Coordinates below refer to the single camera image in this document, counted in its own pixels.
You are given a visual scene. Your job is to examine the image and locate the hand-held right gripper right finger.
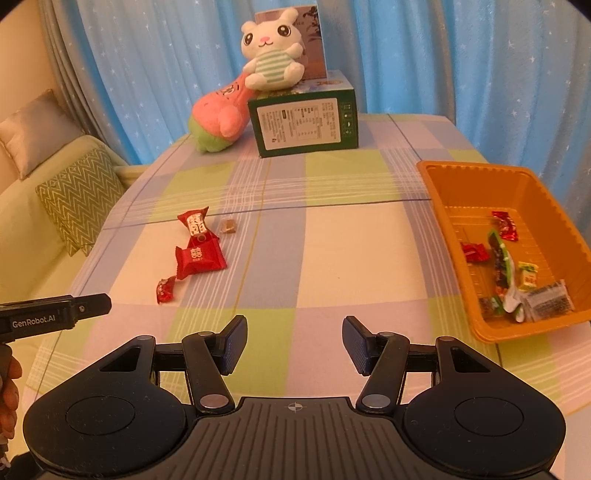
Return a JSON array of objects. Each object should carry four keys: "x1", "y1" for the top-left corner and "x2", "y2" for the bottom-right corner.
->
[{"x1": 342, "y1": 316, "x2": 499, "y2": 414}]

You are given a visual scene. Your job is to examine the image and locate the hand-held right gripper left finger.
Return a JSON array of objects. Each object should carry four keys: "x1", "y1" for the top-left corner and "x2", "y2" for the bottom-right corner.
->
[{"x1": 92, "y1": 315, "x2": 248, "y2": 413}]

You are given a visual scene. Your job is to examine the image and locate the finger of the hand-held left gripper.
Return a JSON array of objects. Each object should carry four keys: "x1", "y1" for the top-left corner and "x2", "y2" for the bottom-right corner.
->
[{"x1": 69, "y1": 293, "x2": 112, "y2": 320}]

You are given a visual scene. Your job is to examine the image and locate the small red candy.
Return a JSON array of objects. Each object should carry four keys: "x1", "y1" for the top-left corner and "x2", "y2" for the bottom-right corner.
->
[
  {"x1": 156, "y1": 275, "x2": 177, "y2": 304},
  {"x1": 461, "y1": 242, "x2": 489, "y2": 263}
]

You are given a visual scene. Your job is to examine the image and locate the red square snack packet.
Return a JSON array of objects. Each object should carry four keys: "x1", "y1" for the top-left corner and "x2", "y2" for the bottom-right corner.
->
[{"x1": 175, "y1": 237, "x2": 227, "y2": 280}]

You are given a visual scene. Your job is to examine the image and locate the red and white candy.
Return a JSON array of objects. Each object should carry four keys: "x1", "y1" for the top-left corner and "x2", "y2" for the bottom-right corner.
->
[{"x1": 177, "y1": 206, "x2": 210, "y2": 239}]

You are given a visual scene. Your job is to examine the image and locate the yellow green candy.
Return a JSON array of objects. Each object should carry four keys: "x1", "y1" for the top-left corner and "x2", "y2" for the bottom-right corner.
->
[{"x1": 516, "y1": 261, "x2": 540, "y2": 292}]

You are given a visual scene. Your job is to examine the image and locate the orange plastic tray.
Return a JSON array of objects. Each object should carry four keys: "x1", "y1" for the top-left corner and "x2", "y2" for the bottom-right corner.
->
[{"x1": 416, "y1": 160, "x2": 591, "y2": 344}]

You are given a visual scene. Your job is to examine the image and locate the clear black-print snack packet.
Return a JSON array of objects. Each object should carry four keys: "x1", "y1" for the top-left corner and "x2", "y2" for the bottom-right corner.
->
[{"x1": 525, "y1": 280, "x2": 575, "y2": 323}]

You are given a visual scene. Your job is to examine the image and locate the person's left hand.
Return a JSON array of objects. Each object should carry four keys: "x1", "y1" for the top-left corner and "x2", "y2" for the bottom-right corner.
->
[{"x1": 0, "y1": 355, "x2": 23, "y2": 439}]

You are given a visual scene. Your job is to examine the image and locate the pale green sofa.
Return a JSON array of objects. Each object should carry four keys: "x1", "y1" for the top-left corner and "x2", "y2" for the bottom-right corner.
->
[{"x1": 0, "y1": 131, "x2": 144, "y2": 308}]

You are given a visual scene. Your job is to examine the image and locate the checked tablecloth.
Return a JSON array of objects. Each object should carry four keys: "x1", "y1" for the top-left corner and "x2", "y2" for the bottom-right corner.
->
[{"x1": 23, "y1": 113, "x2": 591, "y2": 416}]

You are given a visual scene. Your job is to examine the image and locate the green zigzag pillow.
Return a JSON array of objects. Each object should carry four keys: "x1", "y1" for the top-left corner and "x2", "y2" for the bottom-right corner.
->
[{"x1": 35, "y1": 147, "x2": 129, "y2": 258}]

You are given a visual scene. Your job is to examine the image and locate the long green snack packet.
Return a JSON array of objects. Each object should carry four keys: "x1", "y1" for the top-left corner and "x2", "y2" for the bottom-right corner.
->
[{"x1": 479, "y1": 229, "x2": 528, "y2": 324}]

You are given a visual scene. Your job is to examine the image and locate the grey satin cushion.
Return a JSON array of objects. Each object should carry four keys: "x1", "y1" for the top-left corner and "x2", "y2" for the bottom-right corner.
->
[{"x1": 0, "y1": 89, "x2": 87, "y2": 180}]

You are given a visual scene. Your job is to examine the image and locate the green cardboard box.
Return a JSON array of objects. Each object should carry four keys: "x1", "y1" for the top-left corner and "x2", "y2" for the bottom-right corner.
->
[{"x1": 247, "y1": 70, "x2": 358, "y2": 158}]

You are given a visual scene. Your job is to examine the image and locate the pink and green plush toy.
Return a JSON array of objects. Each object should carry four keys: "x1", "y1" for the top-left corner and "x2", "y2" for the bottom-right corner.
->
[{"x1": 188, "y1": 69, "x2": 252, "y2": 154}]

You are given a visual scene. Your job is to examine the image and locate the grey star curtain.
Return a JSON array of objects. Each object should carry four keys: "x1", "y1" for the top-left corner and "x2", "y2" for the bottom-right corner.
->
[{"x1": 39, "y1": 0, "x2": 132, "y2": 164}]

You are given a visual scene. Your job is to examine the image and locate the white bunny plush toy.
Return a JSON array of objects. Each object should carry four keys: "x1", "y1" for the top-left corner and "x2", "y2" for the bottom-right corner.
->
[{"x1": 240, "y1": 8, "x2": 306, "y2": 90}]

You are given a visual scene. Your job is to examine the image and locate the brown cardboard box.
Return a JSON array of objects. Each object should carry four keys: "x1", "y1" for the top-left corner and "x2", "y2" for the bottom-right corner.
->
[{"x1": 255, "y1": 6, "x2": 328, "y2": 79}]

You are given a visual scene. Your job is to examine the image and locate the blue star curtain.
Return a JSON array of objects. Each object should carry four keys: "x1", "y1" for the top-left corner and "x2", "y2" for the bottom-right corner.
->
[{"x1": 76, "y1": 0, "x2": 591, "y2": 199}]

